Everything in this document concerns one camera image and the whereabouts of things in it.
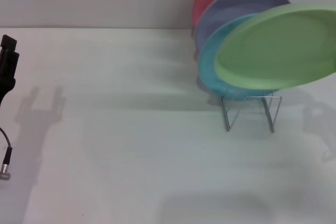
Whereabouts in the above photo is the green round plate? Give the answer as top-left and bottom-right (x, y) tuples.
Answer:
(214, 2), (336, 90)

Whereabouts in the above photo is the light blue round plate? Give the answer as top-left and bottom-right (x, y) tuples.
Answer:
(197, 13), (260, 101)

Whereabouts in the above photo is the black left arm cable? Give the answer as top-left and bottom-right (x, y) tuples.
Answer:
(0, 126), (14, 182)

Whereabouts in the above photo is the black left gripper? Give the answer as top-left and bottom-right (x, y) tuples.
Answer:
(0, 34), (20, 107)

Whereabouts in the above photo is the purple round plate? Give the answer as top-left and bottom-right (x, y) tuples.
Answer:
(194, 0), (291, 52)

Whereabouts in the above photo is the metal wire plate rack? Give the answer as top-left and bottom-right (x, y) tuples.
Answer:
(220, 87), (283, 134)

